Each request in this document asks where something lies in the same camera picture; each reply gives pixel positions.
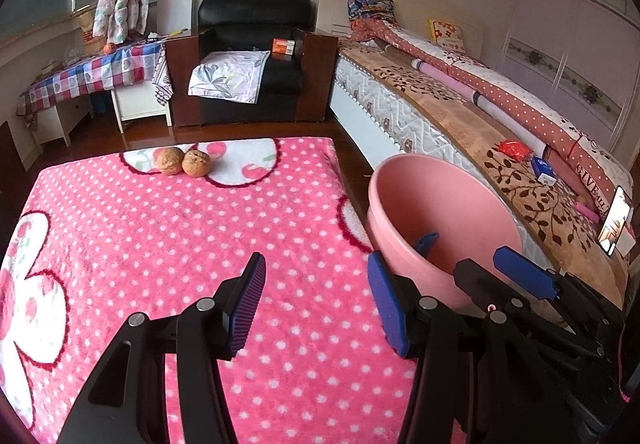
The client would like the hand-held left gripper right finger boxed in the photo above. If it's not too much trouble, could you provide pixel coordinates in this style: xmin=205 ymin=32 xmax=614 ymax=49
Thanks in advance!
xmin=367 ymin=250 xmax=583 ymax=444

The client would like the pink plastic bucket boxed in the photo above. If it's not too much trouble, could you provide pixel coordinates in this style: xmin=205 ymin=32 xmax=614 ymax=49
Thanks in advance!
xmin=367 ymin=154 xmax=523 ymax=309

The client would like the black leather armchair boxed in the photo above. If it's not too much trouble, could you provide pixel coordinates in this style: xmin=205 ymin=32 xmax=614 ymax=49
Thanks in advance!
xmin=165 ymin=0 xmax=340 ymax=129

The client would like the white wardrobe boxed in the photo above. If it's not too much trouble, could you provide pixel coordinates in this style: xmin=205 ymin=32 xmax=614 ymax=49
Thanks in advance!
xmin=497 ymin=0 xmax=640 ymax=169

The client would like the pink polka dot blanket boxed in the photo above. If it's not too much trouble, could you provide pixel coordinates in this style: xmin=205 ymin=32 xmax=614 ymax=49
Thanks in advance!
xmin=0 ymin=137 xmax=471 ymax=444

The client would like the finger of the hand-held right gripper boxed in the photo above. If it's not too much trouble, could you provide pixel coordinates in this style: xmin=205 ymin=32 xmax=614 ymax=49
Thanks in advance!
xmin=492 ymin=247 xmax=627 ymax=355
xmin=414 ymin=232 xmax=536 ymax=325

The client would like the polka dot quilt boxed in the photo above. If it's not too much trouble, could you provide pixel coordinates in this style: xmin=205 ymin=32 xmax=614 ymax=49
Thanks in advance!
xmin=350 ymin=18 xmax=633 ymax=219

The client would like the pink rolled quilt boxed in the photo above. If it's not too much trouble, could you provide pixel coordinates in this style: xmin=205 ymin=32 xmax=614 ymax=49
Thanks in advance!
xmin=412 ymin=58 xmax=556 ymax=159

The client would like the paper bag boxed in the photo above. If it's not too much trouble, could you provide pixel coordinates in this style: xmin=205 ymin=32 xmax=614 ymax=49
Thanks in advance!
xmin=80 ymin=14 xmax=108 ymax=55

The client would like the brown floral bed sheet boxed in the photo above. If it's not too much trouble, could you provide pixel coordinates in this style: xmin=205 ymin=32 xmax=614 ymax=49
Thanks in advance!
xmin=340 ymin=41 xmax=631 ymax=275

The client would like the red packet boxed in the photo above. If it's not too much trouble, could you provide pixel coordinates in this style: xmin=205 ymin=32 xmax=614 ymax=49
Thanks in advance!
xmin=497 ymin=140 xmax=532 ymax=162

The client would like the brown walnut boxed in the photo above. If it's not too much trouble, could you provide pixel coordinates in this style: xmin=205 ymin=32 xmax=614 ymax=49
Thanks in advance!
xmin=156 ymin=147 xmax=186 ymax=176
xmin=181 ymin=150 xmax=210 ymax=179

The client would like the colourful cartoon pillow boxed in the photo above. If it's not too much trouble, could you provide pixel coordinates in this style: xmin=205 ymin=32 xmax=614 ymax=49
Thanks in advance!
xmin=346 ymin=0 xmax=396 ymax=22

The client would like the small blue box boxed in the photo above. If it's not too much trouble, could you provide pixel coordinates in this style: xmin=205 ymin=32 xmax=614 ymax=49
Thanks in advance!
xmin=530 ymin=156 xmax=557 ymax=185

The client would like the yellow flower pillow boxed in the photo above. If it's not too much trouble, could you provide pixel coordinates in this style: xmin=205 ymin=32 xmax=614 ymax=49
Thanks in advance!
xmin=428 ymin=20 xmax=466 ymax=55

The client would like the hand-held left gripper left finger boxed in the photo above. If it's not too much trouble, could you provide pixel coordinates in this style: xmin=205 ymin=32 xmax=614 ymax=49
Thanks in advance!
xmin=56 ymin=251 xmax=267 ymax=444

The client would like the smartphone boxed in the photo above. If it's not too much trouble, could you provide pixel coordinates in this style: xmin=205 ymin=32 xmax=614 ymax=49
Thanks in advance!
xmin=597 ymin=185 xmax=635 ymax=255

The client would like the floral pillowcase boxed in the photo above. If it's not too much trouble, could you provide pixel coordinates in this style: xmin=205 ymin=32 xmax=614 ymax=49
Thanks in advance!
xmin=188 ymin=50 xmax=271 ymax=103

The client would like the checkered cloth side table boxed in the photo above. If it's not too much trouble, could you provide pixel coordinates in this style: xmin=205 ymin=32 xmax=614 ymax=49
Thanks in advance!
xmin=17 ymin=40 xmax=173 ymax=117

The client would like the white desk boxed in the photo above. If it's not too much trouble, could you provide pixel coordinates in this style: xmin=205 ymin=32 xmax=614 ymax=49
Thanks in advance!
xmin=20 ymin=84 xmax=173 ymax=147

